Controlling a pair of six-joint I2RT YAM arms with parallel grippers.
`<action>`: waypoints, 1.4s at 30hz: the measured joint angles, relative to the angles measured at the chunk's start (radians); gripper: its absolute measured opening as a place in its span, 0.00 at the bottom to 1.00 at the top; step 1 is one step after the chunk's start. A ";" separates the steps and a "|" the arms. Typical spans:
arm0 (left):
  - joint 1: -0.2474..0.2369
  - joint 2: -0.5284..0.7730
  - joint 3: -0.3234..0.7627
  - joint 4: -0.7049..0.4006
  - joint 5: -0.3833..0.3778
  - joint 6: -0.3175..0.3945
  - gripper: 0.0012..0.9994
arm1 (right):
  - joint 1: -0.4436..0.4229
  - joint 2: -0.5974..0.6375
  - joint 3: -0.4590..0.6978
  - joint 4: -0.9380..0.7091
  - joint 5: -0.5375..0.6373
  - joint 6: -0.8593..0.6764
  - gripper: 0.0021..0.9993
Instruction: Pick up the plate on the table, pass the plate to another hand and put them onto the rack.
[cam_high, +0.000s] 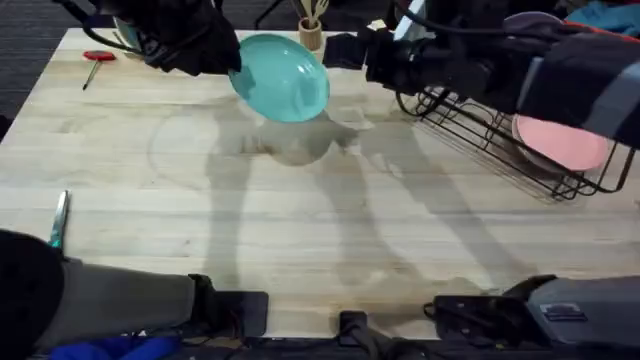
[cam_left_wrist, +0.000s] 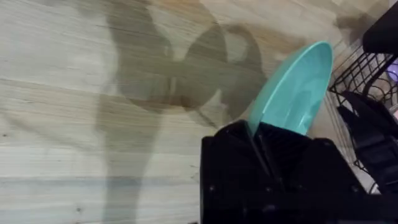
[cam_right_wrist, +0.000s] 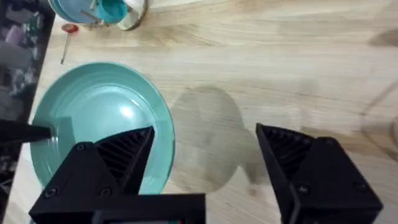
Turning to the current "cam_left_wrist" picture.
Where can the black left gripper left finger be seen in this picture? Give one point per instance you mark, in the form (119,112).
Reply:
(230,161)

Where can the purple cup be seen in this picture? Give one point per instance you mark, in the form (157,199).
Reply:
(394,71)

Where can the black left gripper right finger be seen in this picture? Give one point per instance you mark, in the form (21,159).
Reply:
(311,168)

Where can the teal plate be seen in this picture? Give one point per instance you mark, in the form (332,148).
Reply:
(293,93)

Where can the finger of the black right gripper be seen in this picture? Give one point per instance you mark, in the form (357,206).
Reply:
(373,149)
(373,109)

